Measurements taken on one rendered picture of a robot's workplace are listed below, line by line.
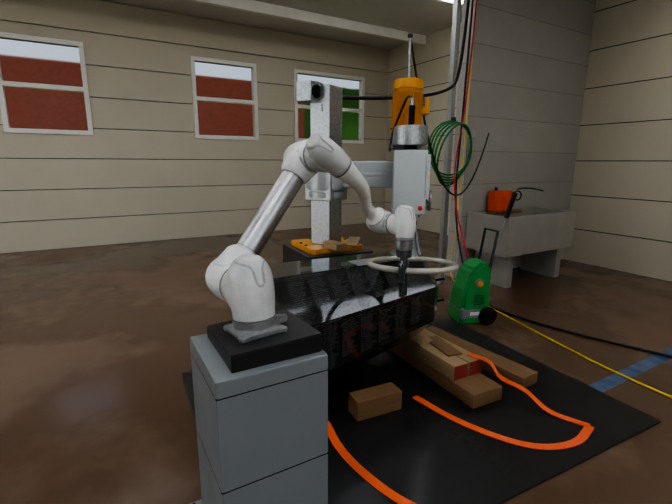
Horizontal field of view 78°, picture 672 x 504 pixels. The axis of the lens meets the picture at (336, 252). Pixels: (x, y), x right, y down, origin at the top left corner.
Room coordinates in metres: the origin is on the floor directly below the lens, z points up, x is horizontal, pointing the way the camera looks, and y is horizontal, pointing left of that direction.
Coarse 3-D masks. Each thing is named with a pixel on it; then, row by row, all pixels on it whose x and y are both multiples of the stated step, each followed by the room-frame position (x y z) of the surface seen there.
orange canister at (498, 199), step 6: (492, 192) 5.20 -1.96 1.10; (498, 192) 5.14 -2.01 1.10; (504, 192) 5.18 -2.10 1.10; (510, 192) 5.24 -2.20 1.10; (492, 198) 5.20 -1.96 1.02; (498, 198) 5.14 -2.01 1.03; (504, 198) 5.19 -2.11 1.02; (510, 198) 5.24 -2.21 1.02; (492, 204) 5.19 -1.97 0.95; (498, 204) 5.14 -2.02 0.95; (504, 204) 5.19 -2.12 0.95; (486, 210) 5.30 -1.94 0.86; (492, 210) 5.19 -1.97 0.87; (498, 210) 5.14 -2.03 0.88; (504, 210) 5.20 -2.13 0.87; (516, 210) 5.32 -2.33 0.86
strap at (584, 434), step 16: (512, 384) 2.32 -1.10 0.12; (448, 416) 2.14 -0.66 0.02; (560, 416) 2.14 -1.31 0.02; (480, 432) 1.99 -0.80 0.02; (336, 448) 1.86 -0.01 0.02; (544, 448) 1.87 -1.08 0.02; (560, 448) 1.87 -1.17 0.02; (352, 464) 1.74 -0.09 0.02; (368, 480) 1.64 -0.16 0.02; (400, 496) 1.55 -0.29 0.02
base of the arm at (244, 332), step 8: (264, 320) 1.36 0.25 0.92; (272, 320) 1.39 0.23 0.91; (280, 320) 1.46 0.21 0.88; (224, 328) 1.42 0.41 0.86; (232, 328) 1.39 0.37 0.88; (240, 328) 1.35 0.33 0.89; (248, 328) 1.34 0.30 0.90; (256, 328) 1.34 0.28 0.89; (264, 328) 1.36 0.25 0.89; (272, 328) 1.37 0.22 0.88; (280, 328) 1.38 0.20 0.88; (240, 336) 1.32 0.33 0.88; (248, 336) 1.32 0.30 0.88; (256, 336) 1.33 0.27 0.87; (264, 336) 1.35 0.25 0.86
